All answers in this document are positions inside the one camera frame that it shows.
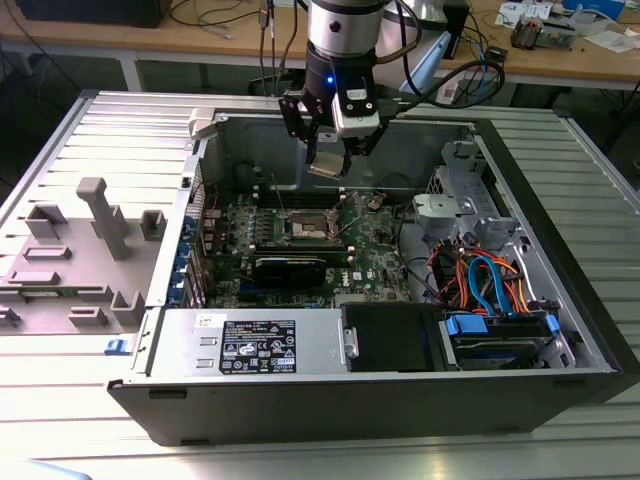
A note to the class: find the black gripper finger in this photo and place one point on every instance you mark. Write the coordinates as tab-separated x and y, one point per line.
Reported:
295	117
367	142

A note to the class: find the silver CPU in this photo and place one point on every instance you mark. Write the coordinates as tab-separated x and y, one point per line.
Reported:
327	164

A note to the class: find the black RAM slot bank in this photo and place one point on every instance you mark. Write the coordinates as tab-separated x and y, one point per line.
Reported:
300	196
300	248

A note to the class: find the metal locking lever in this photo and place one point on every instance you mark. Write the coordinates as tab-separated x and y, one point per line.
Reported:
279	197
347	227

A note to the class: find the CPU socket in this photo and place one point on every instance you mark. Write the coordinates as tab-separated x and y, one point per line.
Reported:
305	227

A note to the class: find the blue expansion slot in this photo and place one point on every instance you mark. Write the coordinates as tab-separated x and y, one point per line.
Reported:
247	290

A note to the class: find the round coin battery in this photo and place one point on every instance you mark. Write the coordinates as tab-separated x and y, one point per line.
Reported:
374	203

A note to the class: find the green motherboard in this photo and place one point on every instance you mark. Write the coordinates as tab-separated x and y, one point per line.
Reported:
370	235

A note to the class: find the silver case latch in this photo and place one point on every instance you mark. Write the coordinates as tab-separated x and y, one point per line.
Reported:
202	122

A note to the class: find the silver drive cage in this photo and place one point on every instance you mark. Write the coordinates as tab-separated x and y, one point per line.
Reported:
440	210

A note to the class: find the pale blue teach pendant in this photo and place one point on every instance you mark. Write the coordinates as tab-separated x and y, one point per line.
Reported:
427	62

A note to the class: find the wooden workbench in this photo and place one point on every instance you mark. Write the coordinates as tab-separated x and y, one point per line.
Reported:
225	40

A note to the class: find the black upright box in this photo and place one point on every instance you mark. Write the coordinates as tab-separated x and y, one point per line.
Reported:
457	30

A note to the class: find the black graphics card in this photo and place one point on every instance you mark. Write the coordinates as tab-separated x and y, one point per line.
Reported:
287	274

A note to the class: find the small black adapter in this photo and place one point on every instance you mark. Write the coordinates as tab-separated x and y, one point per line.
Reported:
497	52

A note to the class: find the brown coil transformer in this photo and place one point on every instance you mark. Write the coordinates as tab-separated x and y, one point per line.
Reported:
525	35

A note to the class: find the black plastic shroud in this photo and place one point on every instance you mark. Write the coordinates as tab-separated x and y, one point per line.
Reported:
390	337

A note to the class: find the white printed leaflet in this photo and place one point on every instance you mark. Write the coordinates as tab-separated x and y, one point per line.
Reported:
520	10

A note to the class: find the hard disk in blue carrier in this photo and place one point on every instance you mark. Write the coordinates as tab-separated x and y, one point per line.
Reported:
465	327

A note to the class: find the small green circuit board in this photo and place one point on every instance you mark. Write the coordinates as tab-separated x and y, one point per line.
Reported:
557	35

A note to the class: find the silver power supply unit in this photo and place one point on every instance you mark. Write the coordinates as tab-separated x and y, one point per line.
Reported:
175	345

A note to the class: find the white paper sheets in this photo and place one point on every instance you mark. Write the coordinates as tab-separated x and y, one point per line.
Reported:
607	40

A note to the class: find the grey parts rack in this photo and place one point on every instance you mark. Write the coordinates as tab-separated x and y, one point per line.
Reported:
75	260

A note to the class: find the blue cardboard box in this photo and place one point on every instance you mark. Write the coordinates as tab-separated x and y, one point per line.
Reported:
600	7

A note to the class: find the black PC case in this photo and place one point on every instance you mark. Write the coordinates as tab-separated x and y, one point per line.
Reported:
300	410

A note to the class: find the blue plastic clip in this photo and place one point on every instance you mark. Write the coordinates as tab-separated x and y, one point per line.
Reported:
117	346

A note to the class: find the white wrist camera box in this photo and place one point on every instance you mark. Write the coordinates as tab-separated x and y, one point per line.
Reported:
357	125

